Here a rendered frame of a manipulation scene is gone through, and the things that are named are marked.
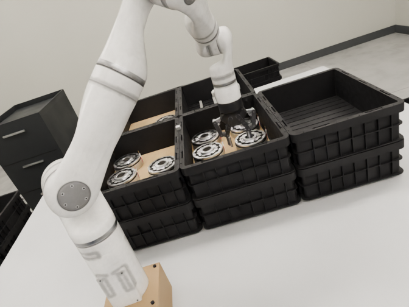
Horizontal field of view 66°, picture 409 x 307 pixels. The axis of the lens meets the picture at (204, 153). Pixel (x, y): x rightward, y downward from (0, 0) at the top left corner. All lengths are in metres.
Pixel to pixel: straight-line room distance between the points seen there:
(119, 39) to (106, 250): 0.39
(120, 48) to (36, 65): 4.01
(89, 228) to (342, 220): 0.62
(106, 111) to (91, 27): 3.77
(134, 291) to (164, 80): 3.77
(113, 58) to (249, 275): 0.57
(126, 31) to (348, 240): 0.68
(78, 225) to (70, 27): 3.83
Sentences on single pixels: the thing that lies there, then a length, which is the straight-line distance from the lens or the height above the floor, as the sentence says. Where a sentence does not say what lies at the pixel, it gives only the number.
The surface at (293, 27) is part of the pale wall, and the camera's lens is 4.55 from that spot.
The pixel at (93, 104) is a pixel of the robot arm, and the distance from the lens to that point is 0.58.
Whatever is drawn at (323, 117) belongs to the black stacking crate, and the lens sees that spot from 1.14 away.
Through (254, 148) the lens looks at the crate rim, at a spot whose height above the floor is 0.93.
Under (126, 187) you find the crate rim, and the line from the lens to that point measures 0.87.
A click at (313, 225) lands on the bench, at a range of 0.91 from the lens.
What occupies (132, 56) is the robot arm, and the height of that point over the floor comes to 1.25.
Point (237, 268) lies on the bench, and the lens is 0.85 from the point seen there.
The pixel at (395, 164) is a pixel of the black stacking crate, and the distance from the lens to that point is 1.04.
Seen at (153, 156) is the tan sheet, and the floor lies 0.83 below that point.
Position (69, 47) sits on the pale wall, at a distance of 4.42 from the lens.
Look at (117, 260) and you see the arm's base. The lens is 0.69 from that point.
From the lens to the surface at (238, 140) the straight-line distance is 1.04.
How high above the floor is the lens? 1.33
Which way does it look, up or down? 27 degrees down
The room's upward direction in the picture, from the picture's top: 19 degrees counter-clockwise
